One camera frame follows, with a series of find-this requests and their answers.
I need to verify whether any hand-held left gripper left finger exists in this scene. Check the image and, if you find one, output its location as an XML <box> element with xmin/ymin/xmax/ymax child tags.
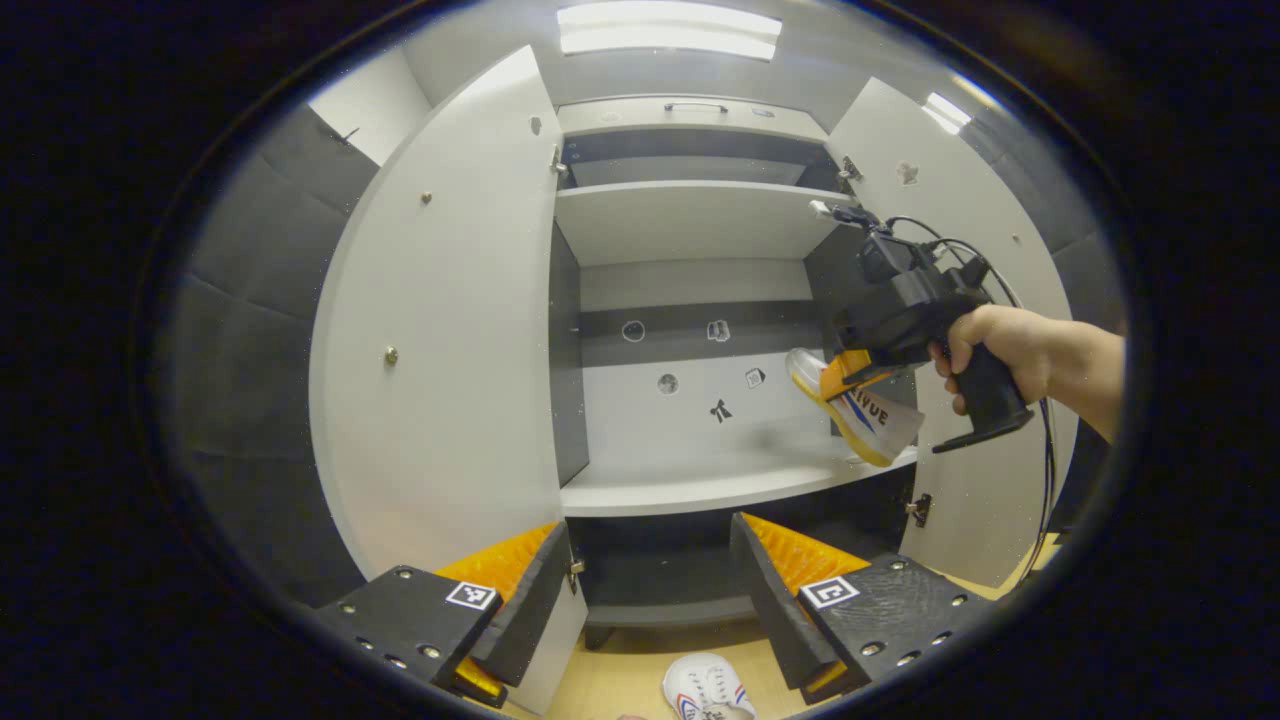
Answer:
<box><xmin>313</xmin><ymin>520</ymin><xmax>575</xmax><ymax>711</ymax></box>

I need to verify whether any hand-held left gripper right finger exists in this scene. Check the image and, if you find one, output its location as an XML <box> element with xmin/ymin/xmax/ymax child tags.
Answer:
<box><xmin>728</xmin><ymin>511</ymin><xmax>993</xmax><ymax>708</ymax></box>

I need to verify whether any white canvas shoe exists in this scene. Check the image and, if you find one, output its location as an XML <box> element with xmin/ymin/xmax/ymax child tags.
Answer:
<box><xmin>785</xmin><ymin>347</ymin><xmax>926</xmax><ymax>469</ymax></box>
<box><xmin>662</xmin><ymin>653</ymin><xmax>759</xmax><ymax>720</ymax></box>

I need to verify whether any grey cabinet door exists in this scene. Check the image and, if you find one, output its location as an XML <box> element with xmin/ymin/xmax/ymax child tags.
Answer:
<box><xmin>825</xmin><ymin>77</ymin><xmax>1081</xmax><ymax>589</ymax></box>
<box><xmin>308</xmin><ymin>44</ymin><xmax>591</xmax><ymax>716</ymax></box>

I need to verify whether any grey shoe cabinet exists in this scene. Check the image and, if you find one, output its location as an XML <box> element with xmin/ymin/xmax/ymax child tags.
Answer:
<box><xmin>548</xmin><ymin>94</ymin><xmax>921</xmax><ymax>651</ymax></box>

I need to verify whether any small ceiling light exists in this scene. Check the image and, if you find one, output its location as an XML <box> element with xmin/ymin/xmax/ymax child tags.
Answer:
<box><xmin>920</xmin><ymin>91</ymin><xmax>973</xmax><ymax>137</ymax></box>

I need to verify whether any large ceiling light panel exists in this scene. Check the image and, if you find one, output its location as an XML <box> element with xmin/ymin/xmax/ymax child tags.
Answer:
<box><xmin>556</xmin><ymin>2</ymin><xmax>784</xmax><ymax>62</ymax></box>

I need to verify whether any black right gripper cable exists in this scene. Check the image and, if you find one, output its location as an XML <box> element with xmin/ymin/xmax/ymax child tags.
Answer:
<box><xmin>885</xmin><ymin>215</ymin><xmax>1061</xmax><ymax>583</ymax></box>

